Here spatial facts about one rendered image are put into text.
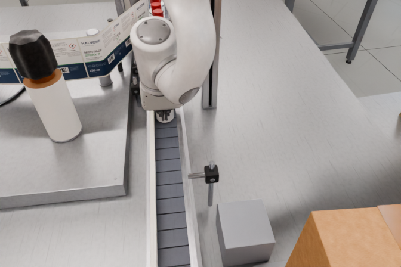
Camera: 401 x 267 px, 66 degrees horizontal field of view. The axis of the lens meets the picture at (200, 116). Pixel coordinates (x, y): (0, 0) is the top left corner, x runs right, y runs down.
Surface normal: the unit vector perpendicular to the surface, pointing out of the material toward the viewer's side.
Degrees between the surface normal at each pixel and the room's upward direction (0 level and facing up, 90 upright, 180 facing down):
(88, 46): 90
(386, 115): 0
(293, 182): 0
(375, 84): 0
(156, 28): 20
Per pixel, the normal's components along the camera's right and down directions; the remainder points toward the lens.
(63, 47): 0.19, 0.67
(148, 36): 0.03, -0.43
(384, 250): 0.00, -0.73
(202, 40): 0.68, 0.14
